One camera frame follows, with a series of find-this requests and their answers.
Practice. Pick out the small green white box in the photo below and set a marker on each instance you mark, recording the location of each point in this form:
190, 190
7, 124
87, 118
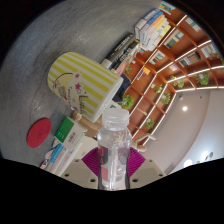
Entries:
70, 133

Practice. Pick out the dark blue chair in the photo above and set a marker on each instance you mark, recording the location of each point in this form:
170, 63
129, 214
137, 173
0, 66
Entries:
121, 89

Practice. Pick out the wooden bookshelf unit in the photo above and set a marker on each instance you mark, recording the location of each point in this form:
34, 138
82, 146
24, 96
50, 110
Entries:
160, 56

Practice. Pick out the stack of dark books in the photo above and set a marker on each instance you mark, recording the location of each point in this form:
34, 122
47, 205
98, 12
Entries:
121, 50

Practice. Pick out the round recessed ceiling light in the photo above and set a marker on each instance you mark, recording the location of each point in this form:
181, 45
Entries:
184, 108

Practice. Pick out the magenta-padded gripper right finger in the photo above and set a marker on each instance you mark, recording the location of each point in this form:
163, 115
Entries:
148, 173

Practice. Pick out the flat round red coaster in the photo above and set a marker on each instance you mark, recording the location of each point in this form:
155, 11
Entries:
39, 132

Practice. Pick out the stack of colourful books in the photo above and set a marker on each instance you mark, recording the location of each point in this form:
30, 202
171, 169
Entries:
153, 28

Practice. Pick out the ceiling chandelier with round lamps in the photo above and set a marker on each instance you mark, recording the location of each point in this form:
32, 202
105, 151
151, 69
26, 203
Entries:
188, 163

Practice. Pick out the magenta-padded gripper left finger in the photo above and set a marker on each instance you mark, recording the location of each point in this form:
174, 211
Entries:
76, 173

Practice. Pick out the yellow striped ceramic mug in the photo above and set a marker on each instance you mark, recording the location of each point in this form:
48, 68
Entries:
83, 83

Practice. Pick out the clear plastic water bottle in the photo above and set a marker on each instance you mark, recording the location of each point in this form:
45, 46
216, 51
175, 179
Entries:
114, 146

